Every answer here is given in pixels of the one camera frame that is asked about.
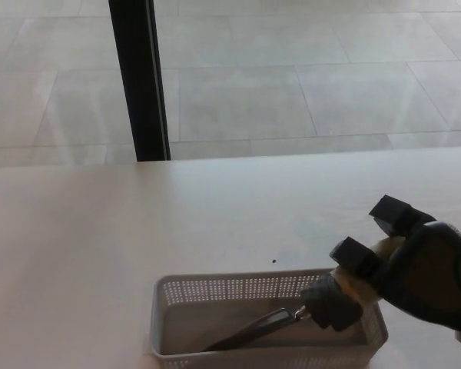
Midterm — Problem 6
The black vertical post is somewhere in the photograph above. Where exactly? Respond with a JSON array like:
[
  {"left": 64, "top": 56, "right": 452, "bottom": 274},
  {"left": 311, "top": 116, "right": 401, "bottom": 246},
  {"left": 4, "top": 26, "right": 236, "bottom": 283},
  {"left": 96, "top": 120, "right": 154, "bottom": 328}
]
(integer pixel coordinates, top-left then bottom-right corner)
[{"left": 108, "top": 0, "right": 172, "bottom": 162}]

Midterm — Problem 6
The grey perforated plastic basket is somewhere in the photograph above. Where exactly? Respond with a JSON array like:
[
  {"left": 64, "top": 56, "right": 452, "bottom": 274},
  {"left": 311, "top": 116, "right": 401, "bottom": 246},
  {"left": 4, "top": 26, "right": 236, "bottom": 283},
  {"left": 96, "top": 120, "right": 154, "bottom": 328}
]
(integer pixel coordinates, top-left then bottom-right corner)
[{"left": 143, "top": 268, "right": 390, "bottom": 369}]

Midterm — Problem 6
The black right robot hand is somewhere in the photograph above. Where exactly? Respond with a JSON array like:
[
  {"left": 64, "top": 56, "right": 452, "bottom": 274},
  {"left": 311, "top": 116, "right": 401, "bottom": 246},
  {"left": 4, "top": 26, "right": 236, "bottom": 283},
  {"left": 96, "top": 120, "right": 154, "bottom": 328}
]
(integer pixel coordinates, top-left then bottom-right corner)
[{"left": 329, "top": 194, "right": 461, "bottom": 333}]

